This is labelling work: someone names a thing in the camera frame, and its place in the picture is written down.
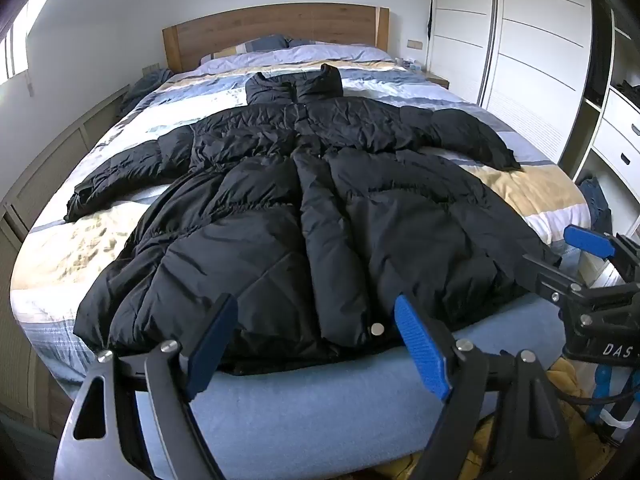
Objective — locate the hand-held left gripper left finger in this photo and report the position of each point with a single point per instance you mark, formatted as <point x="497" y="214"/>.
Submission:
<point x="212" y="345"/>

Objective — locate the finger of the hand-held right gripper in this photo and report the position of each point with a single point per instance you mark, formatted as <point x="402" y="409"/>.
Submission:
<point x="555" y="280"/>
<point x="590" y="241"/>

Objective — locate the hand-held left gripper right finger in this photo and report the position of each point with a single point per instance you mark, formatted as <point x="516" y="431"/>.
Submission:
<point x="420" y="350"/>

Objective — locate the black puffer coat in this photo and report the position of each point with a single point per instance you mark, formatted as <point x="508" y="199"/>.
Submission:
<point x="300" y="210"/>

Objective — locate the blue clothes pile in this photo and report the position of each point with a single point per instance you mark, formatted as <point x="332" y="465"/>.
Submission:
<point x="147" y="85"/>

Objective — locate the blue jeans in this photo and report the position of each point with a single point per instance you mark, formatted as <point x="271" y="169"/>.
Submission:
<point x="597" y="205"/>

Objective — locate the yellow cloth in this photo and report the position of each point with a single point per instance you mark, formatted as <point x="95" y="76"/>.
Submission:
<point x="570" y="380"/>

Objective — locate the white open shelf unit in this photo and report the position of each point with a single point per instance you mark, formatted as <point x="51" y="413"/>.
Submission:
<point x="600" y="160"/>

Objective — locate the white drawer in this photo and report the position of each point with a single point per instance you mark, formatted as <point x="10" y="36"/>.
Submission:
<point x="622" y="110"/>
<point x="617" y="152"/>

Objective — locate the white sliding wardrobe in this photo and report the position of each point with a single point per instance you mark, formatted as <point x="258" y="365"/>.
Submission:
<point x="530" y="60"/>

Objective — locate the wooden nightstand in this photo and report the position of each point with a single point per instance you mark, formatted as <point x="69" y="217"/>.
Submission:
<point x="439" y="80"/>

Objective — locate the striped pillow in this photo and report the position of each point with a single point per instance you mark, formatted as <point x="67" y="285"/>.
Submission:
<point x="265" y="44"/>

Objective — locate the wooden headboard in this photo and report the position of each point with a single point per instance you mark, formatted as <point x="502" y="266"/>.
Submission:
<point x="275" y="25"/>

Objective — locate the window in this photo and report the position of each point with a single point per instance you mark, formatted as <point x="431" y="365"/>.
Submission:
<point x="15" y="55"/>

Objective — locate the low panelled wall cabinet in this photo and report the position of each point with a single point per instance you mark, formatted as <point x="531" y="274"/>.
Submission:
<point x="60" y="145"/>

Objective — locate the wall socket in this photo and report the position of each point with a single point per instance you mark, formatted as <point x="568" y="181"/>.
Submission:
<point x="415" y="44"/>

